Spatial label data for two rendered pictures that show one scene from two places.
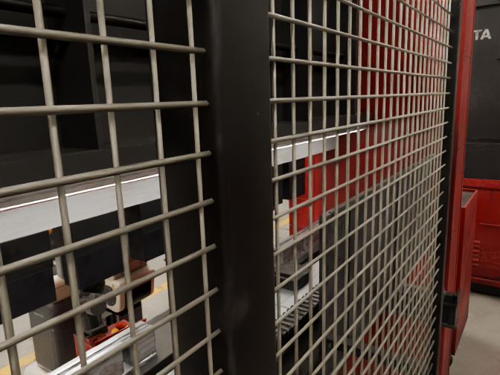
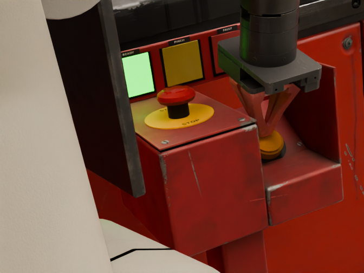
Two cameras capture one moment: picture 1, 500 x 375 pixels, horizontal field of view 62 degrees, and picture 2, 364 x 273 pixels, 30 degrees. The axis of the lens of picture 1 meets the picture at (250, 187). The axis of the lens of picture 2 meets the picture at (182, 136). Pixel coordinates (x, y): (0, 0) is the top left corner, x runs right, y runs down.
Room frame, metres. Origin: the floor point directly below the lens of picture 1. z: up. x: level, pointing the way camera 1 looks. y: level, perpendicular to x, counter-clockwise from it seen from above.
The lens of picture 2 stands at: (2.00, 0.78, 1.00)
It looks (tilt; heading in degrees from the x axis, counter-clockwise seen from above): 20 degrees down; 206
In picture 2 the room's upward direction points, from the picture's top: 9 degrees counter-clockwise
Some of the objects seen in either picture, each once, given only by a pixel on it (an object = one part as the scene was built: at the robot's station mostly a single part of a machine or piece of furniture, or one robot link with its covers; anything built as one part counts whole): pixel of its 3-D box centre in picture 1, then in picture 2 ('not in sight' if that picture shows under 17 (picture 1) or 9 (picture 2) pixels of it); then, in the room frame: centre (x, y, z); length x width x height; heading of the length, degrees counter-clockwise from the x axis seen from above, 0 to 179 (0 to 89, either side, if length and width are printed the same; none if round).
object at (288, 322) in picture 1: (304, 310); not in sight; (1.07, -0.14, 1.02); 0.37 x 0.06 x 0.04; 145
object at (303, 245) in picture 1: (303, 241); not in sight; (1.92, -0.25, 0.92); 0.50 x 0.06 x 0.10; 145
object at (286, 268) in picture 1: (271, 270); not in sight; (1.38, -0.06, 1.01); 0.26 x 0.12 x 0.05; 55
